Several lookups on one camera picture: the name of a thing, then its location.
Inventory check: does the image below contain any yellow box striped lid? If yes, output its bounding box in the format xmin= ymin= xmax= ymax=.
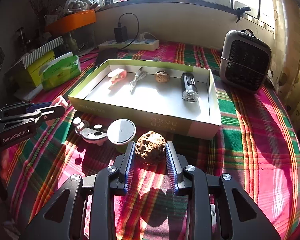
xmin=5 ymin=36 xmax=64 ymax=88

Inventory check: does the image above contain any green tissue pack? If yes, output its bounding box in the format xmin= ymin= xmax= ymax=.
xmin=39 ymin=52 xmax=82 ymax=91

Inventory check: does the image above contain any white power strip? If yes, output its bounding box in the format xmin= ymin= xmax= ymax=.
xmin=98 ymin=39 xmax=160 ymax=51

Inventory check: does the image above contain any brown carved walnut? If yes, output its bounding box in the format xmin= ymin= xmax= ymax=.
xmin=135 ymin=131 xmax=166 ymax=165
xmin=154 ymin=70 xmax=170 ymax=83

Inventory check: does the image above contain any white cable bundle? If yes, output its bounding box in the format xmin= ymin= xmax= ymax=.
xmin=129 ymin=66 xmax=148 ymax=94

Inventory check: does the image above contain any round white mirror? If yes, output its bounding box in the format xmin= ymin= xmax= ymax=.
xmin=107 ymin=119 xmax=136 ymax=145

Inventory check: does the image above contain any black charger with cable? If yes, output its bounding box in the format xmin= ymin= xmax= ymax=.
xmin=114 ymin=12 xmax=140 ymax=50

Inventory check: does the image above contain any black smartphone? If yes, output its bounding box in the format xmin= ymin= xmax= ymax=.
xmin=94 ymin=48 xmax=117 ymax=67

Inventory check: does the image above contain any shallow white cardboard box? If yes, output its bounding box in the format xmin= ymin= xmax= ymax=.
xmin=68 ymin=59 xmax=222 ymax=140

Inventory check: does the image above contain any black silver flashlight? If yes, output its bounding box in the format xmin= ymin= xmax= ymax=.
xmin=180 ymin=72 xmax=199 ymax=102

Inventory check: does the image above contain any small white desk fan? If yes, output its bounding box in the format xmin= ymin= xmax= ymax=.
xmin=219 ymin=29 xmax=271 ymax=94

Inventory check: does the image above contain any orange tray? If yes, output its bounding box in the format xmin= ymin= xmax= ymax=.
xmin=45 ymin=10 xmax=96 ymax=37

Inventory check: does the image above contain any white black game controller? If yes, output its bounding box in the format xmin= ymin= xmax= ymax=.
xmin=72 ymin=117 xmax=108 ymax=146

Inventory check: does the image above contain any pink oblong case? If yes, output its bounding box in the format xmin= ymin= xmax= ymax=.
xmin=107 ymin=68 xmax=127 ymax=86

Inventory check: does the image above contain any white plastic bags pile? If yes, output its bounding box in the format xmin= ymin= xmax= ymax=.
xmin=63 ymin=0 xmax=100 ymax=14

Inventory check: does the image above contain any plaid red tablecloth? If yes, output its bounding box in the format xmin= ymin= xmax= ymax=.
xmin=0 ymin=41 xmax=300 ymax=240

